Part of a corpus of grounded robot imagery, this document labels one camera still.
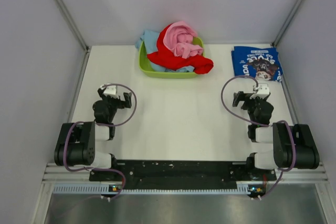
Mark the left aluminium corner post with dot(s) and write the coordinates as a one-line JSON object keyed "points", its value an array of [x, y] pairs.
{"points": [[71, 24]]}

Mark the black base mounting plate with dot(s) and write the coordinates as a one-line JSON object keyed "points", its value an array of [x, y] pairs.
{"points": [[142, 174]]}

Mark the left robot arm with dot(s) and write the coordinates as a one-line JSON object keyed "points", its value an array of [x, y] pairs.
{"points": [[76, 145]]}

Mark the aluminium frame rail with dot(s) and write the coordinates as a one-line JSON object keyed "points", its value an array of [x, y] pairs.
{"points": [[55, 173]]}

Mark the grey slotted cable duct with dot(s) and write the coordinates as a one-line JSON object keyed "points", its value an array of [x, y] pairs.
{"points": [[106, 189]]}

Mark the aluminium corner post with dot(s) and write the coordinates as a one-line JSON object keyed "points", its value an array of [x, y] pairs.
{"points": [[71, 24], [290, 17]]}

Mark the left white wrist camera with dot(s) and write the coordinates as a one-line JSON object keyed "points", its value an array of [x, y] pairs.
{"points": [[108, 90]]}

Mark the green plastic basin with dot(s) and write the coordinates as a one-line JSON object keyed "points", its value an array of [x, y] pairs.
{"points": [[145, 67]]}

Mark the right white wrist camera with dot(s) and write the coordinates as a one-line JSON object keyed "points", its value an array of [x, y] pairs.
{"points": [[261, 90]]}

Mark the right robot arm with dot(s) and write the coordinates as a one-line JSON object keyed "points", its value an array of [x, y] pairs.
{"points": [[292, 146]]}

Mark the right aluminium corner post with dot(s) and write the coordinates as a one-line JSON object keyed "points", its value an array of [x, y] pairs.
{"points": [[290, 17]]}

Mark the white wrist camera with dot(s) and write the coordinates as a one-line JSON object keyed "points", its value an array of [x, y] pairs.
{"points": [[261, 90], [108, 90]]}

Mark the red t shirt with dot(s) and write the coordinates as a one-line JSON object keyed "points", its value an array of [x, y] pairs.
{"points": [[165, 58]]}

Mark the folded blue printed t shirt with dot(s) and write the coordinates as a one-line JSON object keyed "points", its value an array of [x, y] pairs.
{"points": [[260, 63]]}

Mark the pink t shirt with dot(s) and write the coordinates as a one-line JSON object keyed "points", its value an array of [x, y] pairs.
{"points": [[178, 39]]}

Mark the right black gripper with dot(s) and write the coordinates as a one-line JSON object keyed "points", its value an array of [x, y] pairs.
{"points": [[241, 96]]}

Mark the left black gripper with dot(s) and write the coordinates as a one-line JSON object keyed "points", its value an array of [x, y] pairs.
{"points": [[127, 97]]}

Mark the light blue t shirt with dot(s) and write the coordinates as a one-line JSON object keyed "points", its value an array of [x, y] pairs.
{"points": [[149, 38]]}

